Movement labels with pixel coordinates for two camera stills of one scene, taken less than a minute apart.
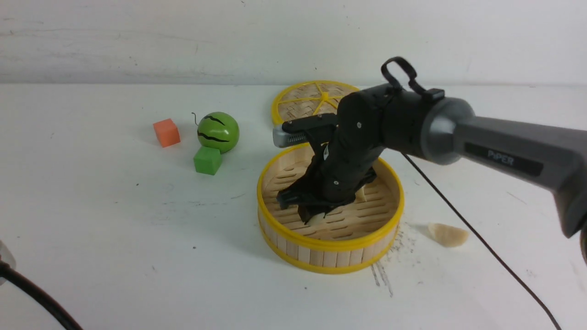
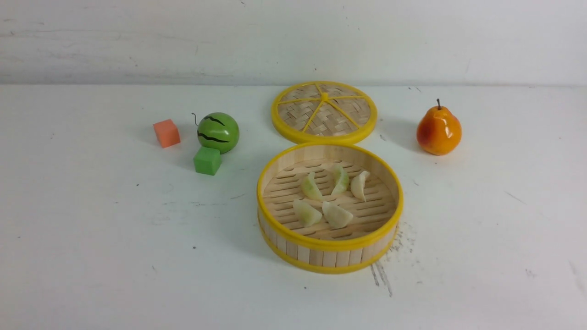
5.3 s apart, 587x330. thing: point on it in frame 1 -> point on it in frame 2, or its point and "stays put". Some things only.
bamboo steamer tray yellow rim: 357,234 stays put
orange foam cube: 167,133 stays put
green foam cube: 207,160 stays put
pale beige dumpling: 447,236 -> 336,217
